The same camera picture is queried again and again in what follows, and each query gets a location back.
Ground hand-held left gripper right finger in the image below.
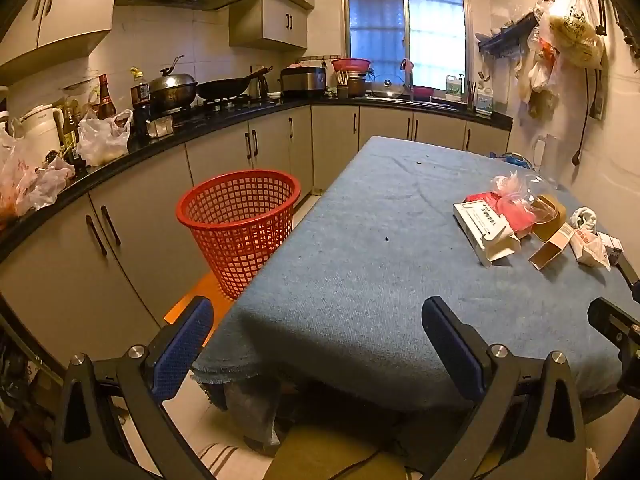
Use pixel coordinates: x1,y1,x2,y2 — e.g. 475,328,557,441
421,296,588,480

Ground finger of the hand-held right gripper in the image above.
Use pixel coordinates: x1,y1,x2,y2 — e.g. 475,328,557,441
614,259,640,303
587,297,640,356

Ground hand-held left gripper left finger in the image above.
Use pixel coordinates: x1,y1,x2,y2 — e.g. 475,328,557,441
52,296,216,480

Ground white red-printed plastic bag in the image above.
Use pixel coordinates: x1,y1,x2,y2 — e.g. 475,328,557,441
570,227,612,272

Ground white printed cardboard box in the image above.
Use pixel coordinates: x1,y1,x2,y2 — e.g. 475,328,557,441
453,200,522,267

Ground red plastic mesh basket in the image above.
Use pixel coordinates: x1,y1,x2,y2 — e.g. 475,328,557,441
176,170,302,301

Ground orange stool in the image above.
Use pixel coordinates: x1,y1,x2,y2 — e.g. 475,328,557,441
164,270,236,328

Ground small open cardboard carton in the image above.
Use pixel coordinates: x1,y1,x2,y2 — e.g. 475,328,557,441
528,222,576,271

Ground brown tape roll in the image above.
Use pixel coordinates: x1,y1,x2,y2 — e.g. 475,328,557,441
530,194,568,241

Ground blue tablecloth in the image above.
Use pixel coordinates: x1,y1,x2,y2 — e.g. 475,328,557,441
190,135,640,411

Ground pink plastic bag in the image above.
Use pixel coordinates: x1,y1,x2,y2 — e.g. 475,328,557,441
466,172,543,240

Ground beige base cabinets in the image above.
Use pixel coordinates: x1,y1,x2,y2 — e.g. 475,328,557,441
0,105,511,376

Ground white plastic jug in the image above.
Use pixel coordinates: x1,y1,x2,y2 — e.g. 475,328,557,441
531,134,558,171

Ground blue plastic bag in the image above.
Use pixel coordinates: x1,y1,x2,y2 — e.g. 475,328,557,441
492,152,533,168

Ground olive green stool seat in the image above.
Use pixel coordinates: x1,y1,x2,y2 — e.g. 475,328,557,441
262,425,408,480

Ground clear condiment box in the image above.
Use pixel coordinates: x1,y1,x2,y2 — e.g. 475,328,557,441
146,115,174,138

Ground black kitchen countertop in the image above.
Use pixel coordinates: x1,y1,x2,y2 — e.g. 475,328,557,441
0,95,514,261

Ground orange tinted plastic bag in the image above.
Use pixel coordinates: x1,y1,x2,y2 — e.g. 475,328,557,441
0,125,76,221

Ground gas stove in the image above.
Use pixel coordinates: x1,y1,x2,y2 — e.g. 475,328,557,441
170,97,283,121

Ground oil bottle yellow cap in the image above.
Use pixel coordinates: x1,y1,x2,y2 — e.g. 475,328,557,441
130,66,152,136

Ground yellowish hanging plastic bag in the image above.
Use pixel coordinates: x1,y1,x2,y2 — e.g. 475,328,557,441
547,0,606,68

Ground dark sauce bottle red label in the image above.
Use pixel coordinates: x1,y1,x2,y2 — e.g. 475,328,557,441
96,74,117,120

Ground white electric kettle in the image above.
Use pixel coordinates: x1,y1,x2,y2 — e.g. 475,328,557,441
10,104,65,171

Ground steel wok with lid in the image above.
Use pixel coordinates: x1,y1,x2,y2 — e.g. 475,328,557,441
148,55,199,113

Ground black wok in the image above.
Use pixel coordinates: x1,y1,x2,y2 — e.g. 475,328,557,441
196,66,274,102

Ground glass pot lid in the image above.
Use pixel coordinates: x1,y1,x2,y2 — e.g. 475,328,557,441
372,74,408,98

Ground sink faucet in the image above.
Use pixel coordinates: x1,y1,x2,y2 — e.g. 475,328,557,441
400,58,416,102

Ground red plastic basin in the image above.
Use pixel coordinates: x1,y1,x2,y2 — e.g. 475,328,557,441
331,58,372,73

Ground kitchen window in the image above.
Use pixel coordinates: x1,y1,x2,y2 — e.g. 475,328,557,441
342,0,471,93

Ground dark wall hook rack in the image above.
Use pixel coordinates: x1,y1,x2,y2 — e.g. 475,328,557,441
540,0,640,61

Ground dark wall shelf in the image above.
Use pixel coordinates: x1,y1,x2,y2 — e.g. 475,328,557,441
478,12,538,56

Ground small beige wall cabinet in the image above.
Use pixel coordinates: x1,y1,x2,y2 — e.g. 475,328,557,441
229,0,308,51

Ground large beige wall cabinet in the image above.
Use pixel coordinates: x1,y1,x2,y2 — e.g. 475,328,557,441
0,0,121,68

